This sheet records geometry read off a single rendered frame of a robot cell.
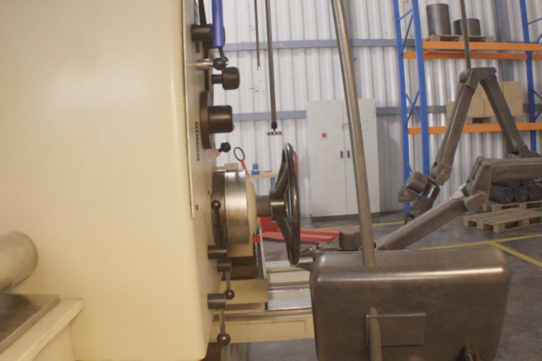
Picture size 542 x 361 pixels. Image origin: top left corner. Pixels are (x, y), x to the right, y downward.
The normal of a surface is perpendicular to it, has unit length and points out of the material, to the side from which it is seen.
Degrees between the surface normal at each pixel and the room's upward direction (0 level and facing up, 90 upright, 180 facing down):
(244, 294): 90
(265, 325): 90
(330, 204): 90
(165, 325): 90
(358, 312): 109
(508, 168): 104
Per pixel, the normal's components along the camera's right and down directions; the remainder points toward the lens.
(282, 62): 0.04, 0.04
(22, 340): -0.05, -1.00
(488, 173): -0.15, 0.33
